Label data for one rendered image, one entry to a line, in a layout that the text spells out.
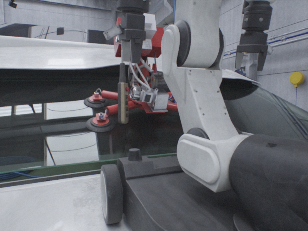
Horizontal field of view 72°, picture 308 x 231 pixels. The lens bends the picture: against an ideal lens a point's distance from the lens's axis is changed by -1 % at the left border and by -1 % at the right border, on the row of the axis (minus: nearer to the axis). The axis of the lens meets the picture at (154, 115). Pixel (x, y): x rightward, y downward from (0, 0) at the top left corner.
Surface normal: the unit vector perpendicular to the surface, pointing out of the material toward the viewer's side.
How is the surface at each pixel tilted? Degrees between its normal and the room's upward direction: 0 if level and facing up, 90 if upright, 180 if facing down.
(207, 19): 96
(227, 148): 58
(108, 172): 24
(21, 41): 90
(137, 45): 101
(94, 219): 0
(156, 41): 73
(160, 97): 116
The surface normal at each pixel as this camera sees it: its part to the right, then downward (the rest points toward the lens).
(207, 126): 0.25, -0.64
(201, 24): 0.36, 0.00
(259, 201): -0.93, 0.03
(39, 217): -0.16, -0.98
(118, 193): 0.36, -0.32
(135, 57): 0.35, 0.27
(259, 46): -0.41, 0.22
